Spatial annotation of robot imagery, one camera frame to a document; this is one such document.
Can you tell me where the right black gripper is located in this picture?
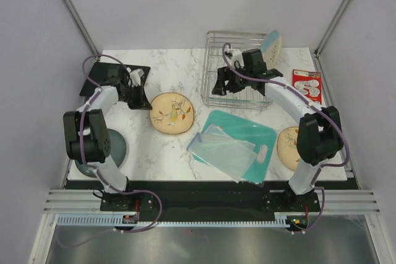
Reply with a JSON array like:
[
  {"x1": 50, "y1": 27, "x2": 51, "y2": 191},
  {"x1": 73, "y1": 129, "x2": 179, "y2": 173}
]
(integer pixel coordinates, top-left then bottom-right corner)
[{"x1": 212, "y1": 64, "x2": 252, "y2": 96}]

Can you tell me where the beige bird plate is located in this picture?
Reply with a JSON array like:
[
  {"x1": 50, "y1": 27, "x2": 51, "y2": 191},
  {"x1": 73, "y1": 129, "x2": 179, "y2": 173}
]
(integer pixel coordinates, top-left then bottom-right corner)
[
  {"x1": 277, "y1": 127, "x2": 301, "y2": 171},
  {"x1": 149, "y1": 92, "x2": 195, "y2": 135}
]

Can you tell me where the blue and beige plate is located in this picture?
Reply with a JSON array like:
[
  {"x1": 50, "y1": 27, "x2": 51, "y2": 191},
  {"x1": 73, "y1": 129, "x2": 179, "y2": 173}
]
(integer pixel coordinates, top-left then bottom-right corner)
[{"x1": 259, "y1": 30, "x2": 282, "y2": 69}]

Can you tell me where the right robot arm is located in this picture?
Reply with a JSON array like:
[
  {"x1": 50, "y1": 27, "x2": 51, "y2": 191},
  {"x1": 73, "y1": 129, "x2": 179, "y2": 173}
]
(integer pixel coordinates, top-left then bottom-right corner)
[{"x1": 212, "y1": 43, "x2": 347, "y2": 211}]

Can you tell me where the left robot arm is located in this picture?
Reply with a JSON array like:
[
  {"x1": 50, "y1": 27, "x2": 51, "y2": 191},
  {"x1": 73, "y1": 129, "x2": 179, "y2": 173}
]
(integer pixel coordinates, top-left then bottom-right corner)
[{"x1": 63, "y1": 62, "x2": 152, "y2": 210}]

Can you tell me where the black square plate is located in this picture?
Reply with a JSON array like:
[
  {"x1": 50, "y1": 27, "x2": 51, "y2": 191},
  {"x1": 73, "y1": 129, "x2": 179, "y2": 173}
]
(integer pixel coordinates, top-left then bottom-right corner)
[{"x1": 88, "y1": 62, "x2": 151, "y2": 98}]

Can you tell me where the dark teal plate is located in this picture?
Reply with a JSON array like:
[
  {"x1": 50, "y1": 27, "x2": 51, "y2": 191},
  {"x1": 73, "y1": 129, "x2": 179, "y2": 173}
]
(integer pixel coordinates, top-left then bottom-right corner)
[{"x1": 75, "y1": 129, "x2": 127, "y2": 178}]

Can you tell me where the teal cutting board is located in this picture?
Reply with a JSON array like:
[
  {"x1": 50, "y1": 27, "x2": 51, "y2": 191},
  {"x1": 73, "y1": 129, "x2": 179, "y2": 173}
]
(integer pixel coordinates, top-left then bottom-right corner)
[{"x1": 189, "y1": 111, "x2": 277, "y2": 184}]

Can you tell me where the clear plastic zip bag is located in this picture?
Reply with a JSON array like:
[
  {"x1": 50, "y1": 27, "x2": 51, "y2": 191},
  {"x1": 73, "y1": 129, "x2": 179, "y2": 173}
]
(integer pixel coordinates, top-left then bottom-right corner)
[{"x1": 187, "y1": 124, "x2": 257, "y2": 182}]

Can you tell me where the red booklet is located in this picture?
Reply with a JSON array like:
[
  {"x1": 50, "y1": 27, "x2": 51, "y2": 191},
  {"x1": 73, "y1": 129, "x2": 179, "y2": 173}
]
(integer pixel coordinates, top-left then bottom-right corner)
[{"x1": 292, "y1": 69, "x2": 322, "y2": 104}]

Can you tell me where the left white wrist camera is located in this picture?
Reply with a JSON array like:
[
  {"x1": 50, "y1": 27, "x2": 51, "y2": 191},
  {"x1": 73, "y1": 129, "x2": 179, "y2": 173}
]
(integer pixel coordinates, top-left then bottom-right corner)
[{"x1": 126, "y1": 67, "x2": 144, "y2": 87}]

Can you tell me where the metal wire dish rack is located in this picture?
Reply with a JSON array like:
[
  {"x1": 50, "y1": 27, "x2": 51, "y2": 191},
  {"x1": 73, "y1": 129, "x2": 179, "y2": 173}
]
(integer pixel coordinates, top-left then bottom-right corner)
[{"x1": 200, "y1": 30, "x2": 272, "y2": 110}]

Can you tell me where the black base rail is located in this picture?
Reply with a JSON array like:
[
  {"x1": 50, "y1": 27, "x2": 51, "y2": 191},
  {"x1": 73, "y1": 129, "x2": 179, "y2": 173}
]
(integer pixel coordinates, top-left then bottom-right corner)
[{"x1": 100, "y1": 181, "x2": 320, "y2": 221}]

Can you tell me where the light blue cable duct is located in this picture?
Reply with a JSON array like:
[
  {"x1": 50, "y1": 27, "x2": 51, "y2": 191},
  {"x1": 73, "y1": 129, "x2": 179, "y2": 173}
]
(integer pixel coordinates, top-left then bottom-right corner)
[{"x1": 56, "y1": 214, "x2": 290, "y2": 228}]

